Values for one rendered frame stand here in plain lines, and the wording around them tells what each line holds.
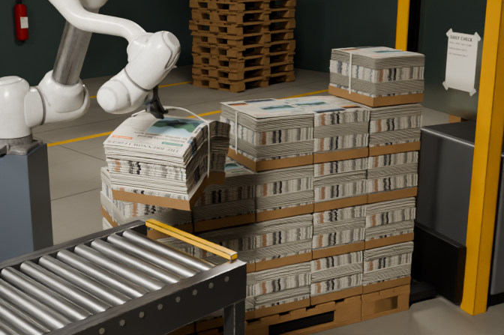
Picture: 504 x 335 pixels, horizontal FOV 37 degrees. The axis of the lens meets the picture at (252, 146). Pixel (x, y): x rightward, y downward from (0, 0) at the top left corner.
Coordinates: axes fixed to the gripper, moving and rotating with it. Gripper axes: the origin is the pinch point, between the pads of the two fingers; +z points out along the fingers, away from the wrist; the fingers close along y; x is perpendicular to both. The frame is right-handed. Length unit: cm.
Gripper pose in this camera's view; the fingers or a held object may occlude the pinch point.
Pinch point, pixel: (170, 86)
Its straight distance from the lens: 254.5
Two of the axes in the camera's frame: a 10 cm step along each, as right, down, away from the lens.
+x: 9.4, 1.2, -3.3
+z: 3.4, -1.6, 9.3
